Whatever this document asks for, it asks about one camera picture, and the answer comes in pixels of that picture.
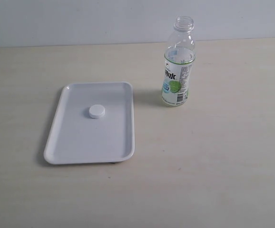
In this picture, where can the clear plastic water bottle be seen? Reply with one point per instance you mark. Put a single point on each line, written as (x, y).
(179, 57)

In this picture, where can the white bottle cap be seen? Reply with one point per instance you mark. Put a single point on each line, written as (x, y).
(96, 111)

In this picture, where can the white rectangular plastic tray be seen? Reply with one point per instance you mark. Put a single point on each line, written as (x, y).
(76, 138)

